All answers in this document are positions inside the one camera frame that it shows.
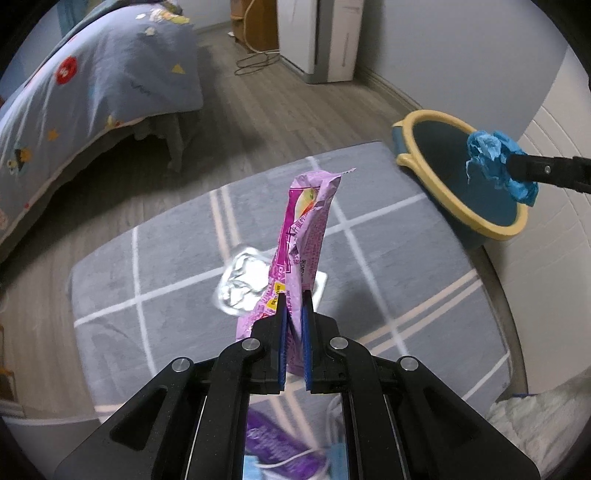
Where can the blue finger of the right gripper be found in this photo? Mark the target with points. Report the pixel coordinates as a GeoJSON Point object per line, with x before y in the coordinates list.
{"type": "Point", "coordinates": [568, 173]}

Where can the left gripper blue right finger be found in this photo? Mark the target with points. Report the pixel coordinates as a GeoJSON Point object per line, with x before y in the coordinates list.
{"type": "Point", "coordinates": [322, 368]}

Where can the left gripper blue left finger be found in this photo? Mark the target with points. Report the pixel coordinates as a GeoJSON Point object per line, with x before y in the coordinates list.
{"type": "Point", "coordinates": [269, 371]}

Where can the pink purple snack wrapper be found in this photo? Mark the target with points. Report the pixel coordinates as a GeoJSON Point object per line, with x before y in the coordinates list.
{"type": "Point", "coordinates": [295, 263]}

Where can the teal blue paper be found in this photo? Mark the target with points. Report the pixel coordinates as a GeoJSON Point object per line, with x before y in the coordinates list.
{"type": "Point", "coordinates": [489, 153]}

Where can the blue face mask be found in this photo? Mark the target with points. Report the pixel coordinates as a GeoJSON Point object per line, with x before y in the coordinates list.
{"type": "Point", "coordinates": [337, 468]}

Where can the grey checked cushion mat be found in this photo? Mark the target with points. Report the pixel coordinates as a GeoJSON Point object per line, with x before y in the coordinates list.
{"type": "Point", "coordinates": [416, 332]}

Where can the teal bin with yellow rim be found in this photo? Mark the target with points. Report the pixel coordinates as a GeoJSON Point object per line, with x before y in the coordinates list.
{"type": "Point", "coordinates": [433, 145]}

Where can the white fluffy blanket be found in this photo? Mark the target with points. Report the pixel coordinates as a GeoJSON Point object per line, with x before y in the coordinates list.
{"type": "Point", "coordinates": [552, 428]}

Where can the white grey air purifier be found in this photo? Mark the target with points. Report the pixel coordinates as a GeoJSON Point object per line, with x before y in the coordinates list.
{"type": "Point", "coordinates": [319, 39]}

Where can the bed with blue cartoon quilt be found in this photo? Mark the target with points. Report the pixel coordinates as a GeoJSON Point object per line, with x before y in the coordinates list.
{"type": "Point", "coordinates": [124, 63]}

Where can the wooden cabinet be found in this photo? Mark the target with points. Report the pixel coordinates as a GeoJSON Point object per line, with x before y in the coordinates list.
{"type": "Point", "coordinates": [254, 24]}

